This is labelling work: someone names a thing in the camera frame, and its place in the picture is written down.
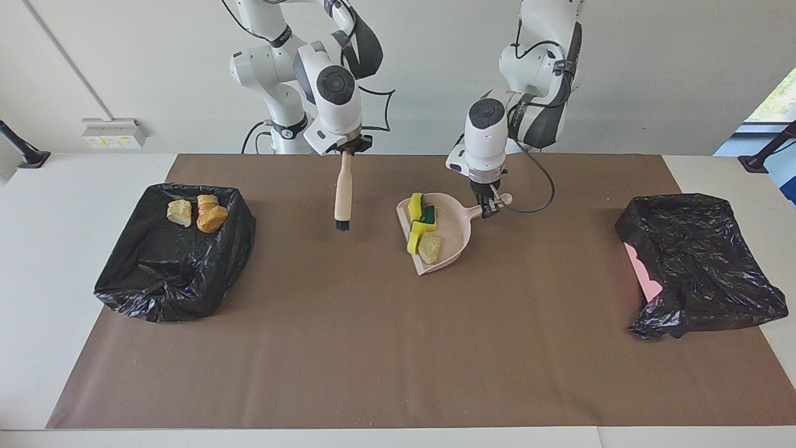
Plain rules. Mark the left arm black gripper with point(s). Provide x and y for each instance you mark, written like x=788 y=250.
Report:
x=487 y=186

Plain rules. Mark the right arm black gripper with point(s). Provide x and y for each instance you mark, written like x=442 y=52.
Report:
x=353 y=145

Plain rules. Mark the beige plastic dustpan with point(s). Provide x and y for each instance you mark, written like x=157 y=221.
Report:
x=454 y=224

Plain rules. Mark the yellow wedge sponge piece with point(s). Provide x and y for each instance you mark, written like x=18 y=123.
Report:
x=415 y=205

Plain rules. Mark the striped orange croissant toy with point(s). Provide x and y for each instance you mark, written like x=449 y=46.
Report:
x=430 y=249

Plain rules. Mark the pale yellow trash piece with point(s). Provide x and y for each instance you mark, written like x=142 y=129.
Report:
x=207 y=200

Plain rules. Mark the brown bread roll toy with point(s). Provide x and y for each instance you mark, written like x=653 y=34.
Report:
x=212 y=219

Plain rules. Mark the pale green trash piece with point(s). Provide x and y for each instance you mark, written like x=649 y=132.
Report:
x=179 y=213

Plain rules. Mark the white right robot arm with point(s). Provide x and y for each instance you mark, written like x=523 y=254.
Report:
x=336 y=106

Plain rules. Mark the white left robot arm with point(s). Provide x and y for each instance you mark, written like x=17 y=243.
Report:
x=487 y=143

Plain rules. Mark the pink plastic bin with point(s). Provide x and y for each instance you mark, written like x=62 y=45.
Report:
x=643 y=274

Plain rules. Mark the black plastic trash bag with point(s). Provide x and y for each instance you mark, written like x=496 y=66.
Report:
x=703 y=261

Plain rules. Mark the left black-bagged bin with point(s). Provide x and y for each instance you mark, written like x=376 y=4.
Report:
x=168 y=267

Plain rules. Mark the brown paper table mat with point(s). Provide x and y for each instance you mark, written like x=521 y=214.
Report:
x=398 y=386

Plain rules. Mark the black stand with clamp foot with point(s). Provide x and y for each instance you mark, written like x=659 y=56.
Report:
x=762 y=158
x=25 y=152

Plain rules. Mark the window with green view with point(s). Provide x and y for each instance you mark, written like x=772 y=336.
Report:
x=777 y=99

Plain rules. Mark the white wall socket box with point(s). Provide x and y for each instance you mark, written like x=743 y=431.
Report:
x=115 y=134

